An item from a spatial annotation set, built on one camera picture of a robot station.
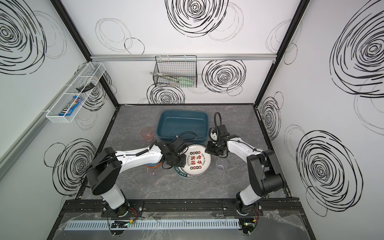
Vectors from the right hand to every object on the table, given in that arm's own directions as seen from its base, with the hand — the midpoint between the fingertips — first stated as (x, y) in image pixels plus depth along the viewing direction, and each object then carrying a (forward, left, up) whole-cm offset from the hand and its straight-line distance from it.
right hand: (205, 151), depth 89 cm
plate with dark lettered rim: (-11, +16, -2) cm, 19 cm away
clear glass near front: (-7, -9, -3) cm, 12 cm away
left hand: (-8, +11, -1) cm, 13 cm away
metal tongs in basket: (+31, +19, +30) cm, 47 cm away
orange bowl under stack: (-9, +30, -3) cm, 31 cm away
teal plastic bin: (+25, +9, -7) cm, 27 cm away
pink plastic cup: (+13, +38, -1) cm, 40 cm away
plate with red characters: (-6, +4, -1) cm, 7 cm away
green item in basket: (+30, +12, +29) cm, 43 cm away
